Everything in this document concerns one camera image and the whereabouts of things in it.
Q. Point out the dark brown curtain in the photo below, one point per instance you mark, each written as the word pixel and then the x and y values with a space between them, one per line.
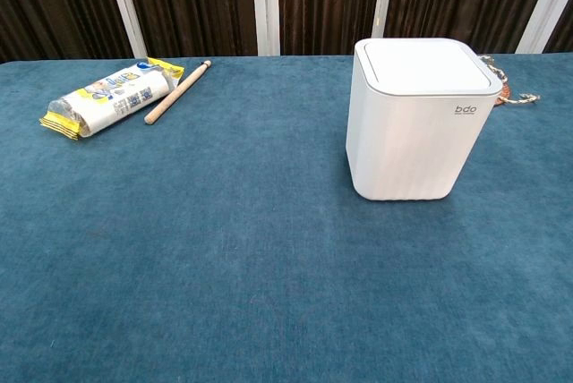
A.
pixel 197 2

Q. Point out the wooden calligraphy brush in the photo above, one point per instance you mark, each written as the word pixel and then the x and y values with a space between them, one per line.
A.
pixel 175 92

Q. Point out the white plastic trash bin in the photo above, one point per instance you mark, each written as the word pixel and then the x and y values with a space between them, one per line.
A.
pixel 416 132

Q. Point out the yellow white snack package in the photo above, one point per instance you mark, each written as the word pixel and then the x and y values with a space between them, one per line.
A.
pixel 107 99

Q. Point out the blue velvet table cloth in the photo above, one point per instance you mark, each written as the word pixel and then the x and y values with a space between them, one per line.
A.
pixel 224 244

